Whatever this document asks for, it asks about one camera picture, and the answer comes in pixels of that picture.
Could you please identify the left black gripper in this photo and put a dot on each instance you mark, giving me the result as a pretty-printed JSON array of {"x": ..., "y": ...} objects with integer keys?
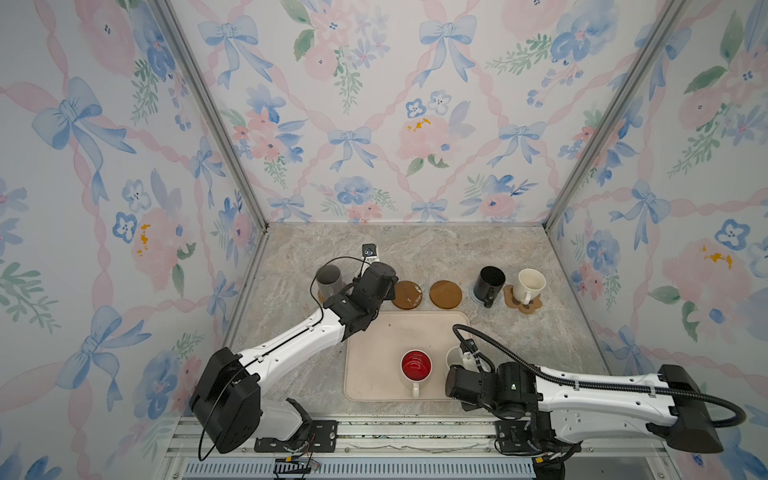
[{"x": 391, "y": 293}]

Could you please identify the grey mug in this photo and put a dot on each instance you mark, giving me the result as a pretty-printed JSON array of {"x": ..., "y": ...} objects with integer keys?
[{"x": 329, "y": 282}]

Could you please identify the scratched brown wooden coaster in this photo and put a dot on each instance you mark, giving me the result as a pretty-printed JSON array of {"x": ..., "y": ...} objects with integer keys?
[{"x": 408, "y": 295}]

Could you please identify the red inside white mug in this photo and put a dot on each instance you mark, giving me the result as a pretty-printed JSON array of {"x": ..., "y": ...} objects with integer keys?
[{"x": 415, "y": 370}]

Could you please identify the brown paw shaped coaster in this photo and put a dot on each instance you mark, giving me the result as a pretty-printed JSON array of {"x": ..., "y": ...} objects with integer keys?
[{"x": 511, "y": 302}]

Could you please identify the plain brown wooden coaster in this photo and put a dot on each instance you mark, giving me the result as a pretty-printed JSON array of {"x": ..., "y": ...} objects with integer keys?
[{"x": 446, "y": 294}]

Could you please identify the black mug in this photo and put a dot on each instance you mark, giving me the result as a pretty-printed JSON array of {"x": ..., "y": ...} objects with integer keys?
[{"x": 489, "y": 284}]

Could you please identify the cream mug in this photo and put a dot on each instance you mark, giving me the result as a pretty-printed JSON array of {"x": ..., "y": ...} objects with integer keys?
[{"x": 528, "y": 284}]

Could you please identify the blue grey woven coaster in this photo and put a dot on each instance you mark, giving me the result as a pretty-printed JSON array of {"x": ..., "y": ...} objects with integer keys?
[{"x": 476, "y": 299}]

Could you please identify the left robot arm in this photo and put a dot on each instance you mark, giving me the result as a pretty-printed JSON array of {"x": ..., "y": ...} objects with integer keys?
[{"x": 229, "y": 399}]

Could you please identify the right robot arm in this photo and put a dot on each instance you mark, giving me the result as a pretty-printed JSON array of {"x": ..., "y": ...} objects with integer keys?
[{"x": 549, "y": 413}]

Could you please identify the beige serving tray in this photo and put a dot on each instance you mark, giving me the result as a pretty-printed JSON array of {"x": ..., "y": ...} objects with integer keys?
[{"x": 372, "y": 368}]

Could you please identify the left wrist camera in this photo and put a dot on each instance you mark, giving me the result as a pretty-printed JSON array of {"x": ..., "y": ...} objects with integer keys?
[{"x": 370, "y": 253}]

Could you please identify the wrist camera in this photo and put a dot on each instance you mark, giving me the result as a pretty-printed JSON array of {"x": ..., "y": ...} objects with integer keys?
[
  {"x": 470, "y": 357},
  {"x": 370, "y": 253}
]

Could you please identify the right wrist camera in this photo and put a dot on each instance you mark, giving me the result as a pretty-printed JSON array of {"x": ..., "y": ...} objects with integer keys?
[{"x": 470, "y": 357}]

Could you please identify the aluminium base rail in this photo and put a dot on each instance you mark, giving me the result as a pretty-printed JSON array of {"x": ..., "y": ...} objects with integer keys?
[{"x": 415, "y": 447}]

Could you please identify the left aluminium corner post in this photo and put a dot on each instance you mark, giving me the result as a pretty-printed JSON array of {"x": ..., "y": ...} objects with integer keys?
[{"x": 189, "y": 66}]

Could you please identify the aluminium corner post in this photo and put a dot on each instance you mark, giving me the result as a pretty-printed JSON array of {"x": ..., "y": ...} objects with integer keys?
[
  {"x": 189, "y": 66},
  {"x": 659, "y": 34}
]

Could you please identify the right aluminium corner post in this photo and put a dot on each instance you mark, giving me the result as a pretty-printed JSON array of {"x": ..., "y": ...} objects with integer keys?
[{"x": 659, "y": 34}]

